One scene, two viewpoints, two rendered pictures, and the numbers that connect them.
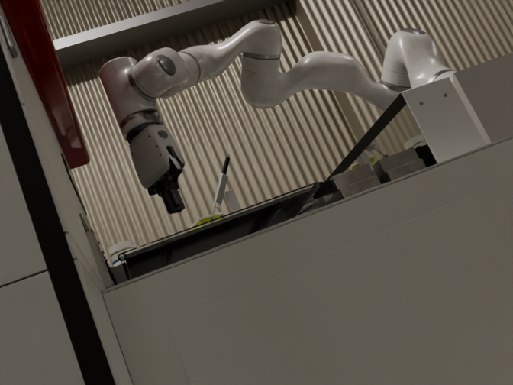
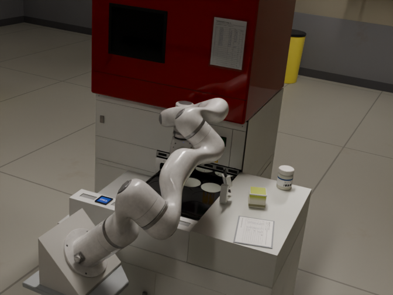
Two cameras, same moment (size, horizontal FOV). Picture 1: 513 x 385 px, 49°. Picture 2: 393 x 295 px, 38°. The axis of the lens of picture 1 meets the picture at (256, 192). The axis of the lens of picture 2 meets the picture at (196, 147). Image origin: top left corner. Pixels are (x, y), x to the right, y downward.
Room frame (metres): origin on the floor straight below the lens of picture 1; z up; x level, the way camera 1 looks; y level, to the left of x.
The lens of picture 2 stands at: (2.53, -1.74, 2.09)
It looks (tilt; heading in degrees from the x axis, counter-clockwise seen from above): 22 degrees down; 126
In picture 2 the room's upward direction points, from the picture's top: 5 degrees clockwise
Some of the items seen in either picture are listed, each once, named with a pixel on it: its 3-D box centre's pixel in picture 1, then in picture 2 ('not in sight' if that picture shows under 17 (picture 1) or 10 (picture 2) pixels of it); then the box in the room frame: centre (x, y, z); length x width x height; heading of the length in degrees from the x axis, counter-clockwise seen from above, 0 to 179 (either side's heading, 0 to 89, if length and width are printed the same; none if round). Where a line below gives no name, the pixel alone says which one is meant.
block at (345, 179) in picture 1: (350, 179); not in sight; (1.04, -0.17, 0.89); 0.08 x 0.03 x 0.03; 106
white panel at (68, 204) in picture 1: (67, 195); (166, 143); (0.85, 0.28, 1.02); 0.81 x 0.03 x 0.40; 16
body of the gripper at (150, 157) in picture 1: (153, 153); (181, 146); (1.05, 0.16, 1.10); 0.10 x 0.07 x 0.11; 49
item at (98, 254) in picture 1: (110, 282); (195, 174); (1.03, 0.32, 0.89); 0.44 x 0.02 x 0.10; 16
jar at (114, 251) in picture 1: (126, 261); (285, 177); (1.48, 0.40, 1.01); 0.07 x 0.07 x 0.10
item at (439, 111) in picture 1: (381, 177); (131, 223); (1.14, -0.25, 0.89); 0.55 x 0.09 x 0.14; 16
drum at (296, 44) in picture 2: not in sight; (287, 56); (-1.18, 5.29, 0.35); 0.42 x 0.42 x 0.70
